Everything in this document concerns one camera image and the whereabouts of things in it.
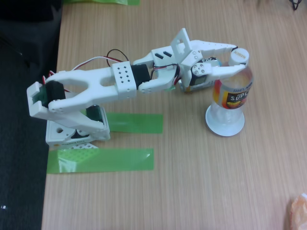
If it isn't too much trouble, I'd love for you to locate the black cable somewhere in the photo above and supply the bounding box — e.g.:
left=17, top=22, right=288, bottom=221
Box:
left=288, top=0, right=302, bottom=12

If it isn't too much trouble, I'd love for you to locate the metal bottle can gold cap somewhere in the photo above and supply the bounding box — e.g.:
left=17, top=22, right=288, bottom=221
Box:
left=177, top=56, right=230, bottom=94

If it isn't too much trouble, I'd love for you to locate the long green tape strip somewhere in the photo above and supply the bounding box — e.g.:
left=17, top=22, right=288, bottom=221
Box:
left=47, top=148, right=154, bottom=175

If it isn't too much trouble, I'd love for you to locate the green tape at table edge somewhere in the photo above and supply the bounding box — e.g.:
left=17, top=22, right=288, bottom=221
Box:
left=62, top=0, right=141, bottom=7

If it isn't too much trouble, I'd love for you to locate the clear plastic bottle orange label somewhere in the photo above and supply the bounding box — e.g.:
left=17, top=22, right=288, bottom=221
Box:
left=206, top=47, right=254, bottom=129

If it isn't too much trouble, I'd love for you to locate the small white round plate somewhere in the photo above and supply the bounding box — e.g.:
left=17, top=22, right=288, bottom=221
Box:
left=204, top=102, right=246, bottom=138

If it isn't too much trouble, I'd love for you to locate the short green tape strip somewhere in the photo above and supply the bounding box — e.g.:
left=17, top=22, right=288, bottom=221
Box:
left=105, top=112, right=164, bottom=134

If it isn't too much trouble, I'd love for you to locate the white empty camera mount bracket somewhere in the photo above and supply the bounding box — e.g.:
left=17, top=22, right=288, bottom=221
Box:
left=169, top=28, right=194, bottom=66

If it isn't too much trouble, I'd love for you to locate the orange plastic bag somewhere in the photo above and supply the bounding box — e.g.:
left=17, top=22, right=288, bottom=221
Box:
left=289, top=193, right=307, bottom=230

